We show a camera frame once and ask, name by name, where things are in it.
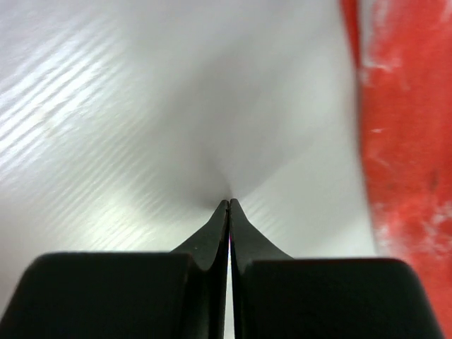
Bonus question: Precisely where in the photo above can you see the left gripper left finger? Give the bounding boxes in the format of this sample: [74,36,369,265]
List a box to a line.
[1,201,229,338]

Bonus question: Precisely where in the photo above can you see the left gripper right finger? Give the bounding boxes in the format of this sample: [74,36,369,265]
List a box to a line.
[229,199,443,338]

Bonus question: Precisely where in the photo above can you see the orange white tie-dye trousers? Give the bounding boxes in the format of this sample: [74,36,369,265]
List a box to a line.
[340,1,451,338]

